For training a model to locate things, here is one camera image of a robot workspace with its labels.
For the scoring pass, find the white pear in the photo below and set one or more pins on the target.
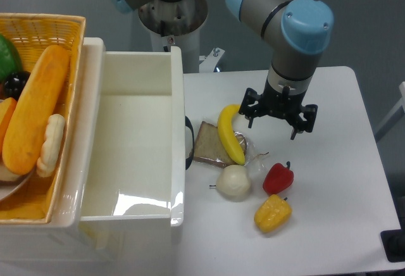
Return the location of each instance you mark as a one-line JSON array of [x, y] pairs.
[[233, 182]]

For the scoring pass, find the yellow bell pepper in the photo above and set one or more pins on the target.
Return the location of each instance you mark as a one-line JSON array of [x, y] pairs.
[[272, 214]]

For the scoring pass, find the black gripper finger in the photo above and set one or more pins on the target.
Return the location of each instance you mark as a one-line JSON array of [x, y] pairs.
[[250, 106], [304, 120]]

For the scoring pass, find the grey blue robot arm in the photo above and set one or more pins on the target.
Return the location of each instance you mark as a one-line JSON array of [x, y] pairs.
[[298, 31]]

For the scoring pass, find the orange baguette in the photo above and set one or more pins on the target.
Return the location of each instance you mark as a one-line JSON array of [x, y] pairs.
[[24, 136]]

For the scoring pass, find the brown bread slice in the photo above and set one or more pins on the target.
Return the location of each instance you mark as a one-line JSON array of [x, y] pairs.
[[209, 149]]

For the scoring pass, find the yellow wicker basket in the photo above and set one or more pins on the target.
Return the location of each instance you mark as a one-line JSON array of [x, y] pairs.
[[33, 204]]

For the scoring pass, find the clear plastic wrapper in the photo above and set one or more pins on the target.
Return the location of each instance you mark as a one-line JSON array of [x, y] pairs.
[[253, 158]]

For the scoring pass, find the yellow banana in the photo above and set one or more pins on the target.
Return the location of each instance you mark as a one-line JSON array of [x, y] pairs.
[[227, 134]]

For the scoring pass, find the black device at edge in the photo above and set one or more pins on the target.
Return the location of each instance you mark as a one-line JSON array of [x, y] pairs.
[[393, 244]]

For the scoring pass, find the orange fruit piece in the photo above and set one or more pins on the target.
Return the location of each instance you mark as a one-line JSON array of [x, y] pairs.
[[7, 108]]

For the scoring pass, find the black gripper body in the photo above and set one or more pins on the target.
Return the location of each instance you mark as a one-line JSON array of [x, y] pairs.
[[282, 105]]

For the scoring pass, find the red bell pepper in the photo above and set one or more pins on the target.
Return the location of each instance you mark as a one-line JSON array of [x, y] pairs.
[[278, 178]]

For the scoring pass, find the white frame at right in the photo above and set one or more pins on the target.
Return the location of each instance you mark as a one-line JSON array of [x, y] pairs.
[[391, 118]]

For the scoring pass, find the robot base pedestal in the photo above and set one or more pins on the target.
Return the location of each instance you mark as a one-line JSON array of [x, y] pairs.
[[176, 24]]

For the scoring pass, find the white metal bracket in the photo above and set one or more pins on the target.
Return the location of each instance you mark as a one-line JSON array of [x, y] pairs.
[[211, 62]]

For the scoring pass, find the black round fruit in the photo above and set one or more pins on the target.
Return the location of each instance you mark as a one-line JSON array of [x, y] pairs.
[[15, 83]]

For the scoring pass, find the grey plate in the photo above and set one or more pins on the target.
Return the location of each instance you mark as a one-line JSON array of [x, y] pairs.
[[11, 182]]

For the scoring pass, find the white plastic bin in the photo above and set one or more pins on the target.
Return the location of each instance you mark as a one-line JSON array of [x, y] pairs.
[[123, 185]]

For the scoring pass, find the black white mug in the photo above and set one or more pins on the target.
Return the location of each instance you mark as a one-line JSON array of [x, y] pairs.
[[189, 143]]

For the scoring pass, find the cream white squash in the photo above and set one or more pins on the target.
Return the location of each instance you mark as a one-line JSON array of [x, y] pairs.
[[49, 154]]

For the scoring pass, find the green vegetable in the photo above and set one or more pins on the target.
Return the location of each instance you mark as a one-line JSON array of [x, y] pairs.
[[10, 58]]

